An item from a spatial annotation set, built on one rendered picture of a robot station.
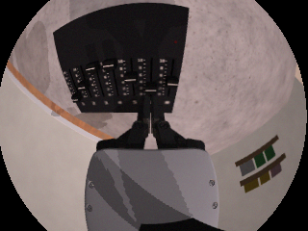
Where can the black lighting desk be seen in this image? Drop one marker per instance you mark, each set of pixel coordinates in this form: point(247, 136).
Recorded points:
point(142, 43)

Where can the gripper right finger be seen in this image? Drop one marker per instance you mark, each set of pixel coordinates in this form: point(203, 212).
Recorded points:
point(167, 138)

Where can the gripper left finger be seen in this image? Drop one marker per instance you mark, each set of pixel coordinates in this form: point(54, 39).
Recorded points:
point(135, 137)

